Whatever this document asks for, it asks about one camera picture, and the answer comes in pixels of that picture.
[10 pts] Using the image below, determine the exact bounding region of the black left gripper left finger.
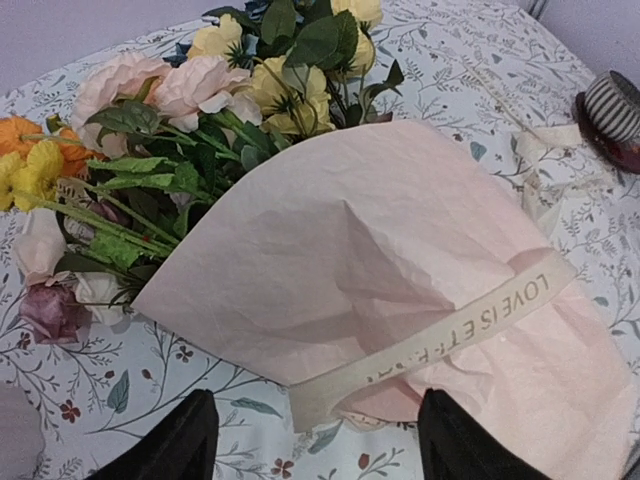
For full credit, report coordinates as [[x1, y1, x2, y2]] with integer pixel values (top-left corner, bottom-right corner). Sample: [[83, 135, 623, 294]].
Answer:
[[89, 389, 219, 480]]

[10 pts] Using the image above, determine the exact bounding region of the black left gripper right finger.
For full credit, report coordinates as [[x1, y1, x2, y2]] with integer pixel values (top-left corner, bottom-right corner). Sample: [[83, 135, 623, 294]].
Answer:
[[417, 389, 546, 480]]

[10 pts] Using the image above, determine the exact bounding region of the cream printed ribbon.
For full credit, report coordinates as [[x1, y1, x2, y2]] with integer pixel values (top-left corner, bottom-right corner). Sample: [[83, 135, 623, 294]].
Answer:
[[287, 64, 581, 434]]

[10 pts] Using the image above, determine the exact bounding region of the pink wrapping paper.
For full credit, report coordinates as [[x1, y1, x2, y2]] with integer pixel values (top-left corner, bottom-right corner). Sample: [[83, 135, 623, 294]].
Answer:
[[133, 121, 637, 479]]

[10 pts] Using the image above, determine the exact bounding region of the artificial flower bouquet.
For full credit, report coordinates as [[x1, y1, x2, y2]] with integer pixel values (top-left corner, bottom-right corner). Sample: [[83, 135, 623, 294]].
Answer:
[[1, 1, 404, 344]]

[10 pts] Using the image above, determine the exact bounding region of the red striped bowl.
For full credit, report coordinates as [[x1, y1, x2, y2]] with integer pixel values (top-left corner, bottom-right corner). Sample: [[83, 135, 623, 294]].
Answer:
[[574, 70, 639, 174]]

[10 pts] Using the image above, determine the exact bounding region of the floral patterned tablecloth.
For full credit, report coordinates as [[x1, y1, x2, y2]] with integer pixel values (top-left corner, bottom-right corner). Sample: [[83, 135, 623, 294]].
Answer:
[[1, 1, 639, 479]]

